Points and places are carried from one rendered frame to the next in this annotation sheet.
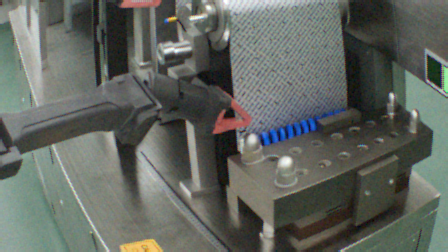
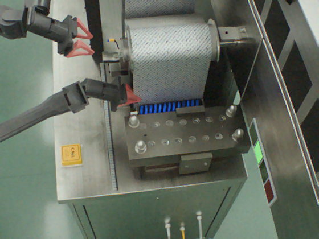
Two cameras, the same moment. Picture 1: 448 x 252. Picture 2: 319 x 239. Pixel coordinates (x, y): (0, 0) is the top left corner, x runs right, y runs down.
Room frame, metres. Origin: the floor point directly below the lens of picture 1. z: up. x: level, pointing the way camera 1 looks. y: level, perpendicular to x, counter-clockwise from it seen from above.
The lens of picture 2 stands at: (0.40, -0.26, 2.27)
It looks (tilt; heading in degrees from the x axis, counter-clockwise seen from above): 60 degrees down; 11
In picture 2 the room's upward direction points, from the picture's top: 5 degrees clockwise
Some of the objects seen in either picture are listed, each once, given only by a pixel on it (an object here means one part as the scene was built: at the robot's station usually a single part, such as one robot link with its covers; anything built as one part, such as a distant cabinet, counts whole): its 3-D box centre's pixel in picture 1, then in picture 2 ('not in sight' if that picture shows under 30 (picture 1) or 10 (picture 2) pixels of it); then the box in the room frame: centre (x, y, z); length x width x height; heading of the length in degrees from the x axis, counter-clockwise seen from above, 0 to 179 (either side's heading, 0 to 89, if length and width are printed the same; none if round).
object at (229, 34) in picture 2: not in sight; (228, 33); (1.32, -0.27, 1.28); 0.06 x 0.05 x 0.02; 113
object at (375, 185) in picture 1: (376, 190); (195, 164); (1.02, -0.27, 0.97); 0.10 x 0.03 x 0.11; 113
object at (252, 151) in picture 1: (252, 146); (133, 119); (1.08, -0.04, 1.05); 0.04 x 0.04 x 0.04
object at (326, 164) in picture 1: (349, 157); (186, 135); (1.10, -0.22, 1.00); 0.40 x 0.16 x 0.06; 113
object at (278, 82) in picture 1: (295, 84); (169, 89); (1.20, -0.13, 1.10); 0.23 x 0.01 x 0.18; 113
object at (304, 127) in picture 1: (306, 129); (170, 107); (1.18, -0.14, 1.03); 0.21 x 0.04 x 0.03; 113
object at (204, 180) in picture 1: (190, 113); (118, 79); (1.22, 0.05, 1.05); 0.06 x 0.05 x 0.31; 113
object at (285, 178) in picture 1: (286, 169); (140, 145); (1.00, -0.09, 1.05); 0.04 x 0.04 x 0.04
